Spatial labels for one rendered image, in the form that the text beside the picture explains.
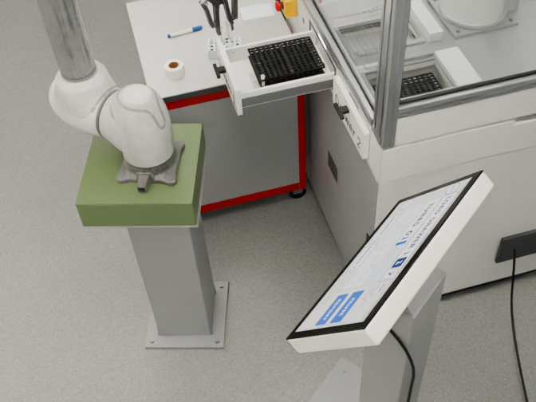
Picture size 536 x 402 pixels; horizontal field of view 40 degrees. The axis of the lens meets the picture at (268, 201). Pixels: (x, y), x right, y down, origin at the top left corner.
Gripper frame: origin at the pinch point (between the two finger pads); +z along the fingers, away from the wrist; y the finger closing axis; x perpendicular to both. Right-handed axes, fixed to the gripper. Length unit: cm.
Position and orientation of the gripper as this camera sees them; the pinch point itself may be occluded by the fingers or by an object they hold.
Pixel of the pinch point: (225, 32)
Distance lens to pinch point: 246.3
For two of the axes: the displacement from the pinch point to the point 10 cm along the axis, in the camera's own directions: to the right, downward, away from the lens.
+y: 8.9, -4.0, 2.2
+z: 1.1, 6.5, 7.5
